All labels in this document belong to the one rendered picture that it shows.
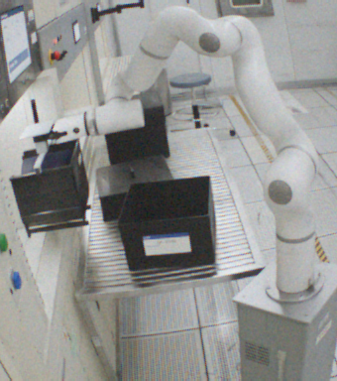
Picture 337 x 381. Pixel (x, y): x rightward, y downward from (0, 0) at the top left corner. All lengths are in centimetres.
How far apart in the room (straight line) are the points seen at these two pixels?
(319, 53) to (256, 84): 495
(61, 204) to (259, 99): 65
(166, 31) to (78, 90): 191
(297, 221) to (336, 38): 502
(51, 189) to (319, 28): 499
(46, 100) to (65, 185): 33
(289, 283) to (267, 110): 49
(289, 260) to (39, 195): 73
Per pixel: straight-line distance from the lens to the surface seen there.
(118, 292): 164
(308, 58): 615
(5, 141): 179
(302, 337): 147
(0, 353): 102
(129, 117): 150
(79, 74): 317
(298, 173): 126
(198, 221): 161
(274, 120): 128
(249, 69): 128
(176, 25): 130
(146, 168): 216
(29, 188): 154
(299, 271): 145
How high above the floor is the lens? 170
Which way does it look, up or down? 26 degrees down
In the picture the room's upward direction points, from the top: 10 degrees counter-clockwise
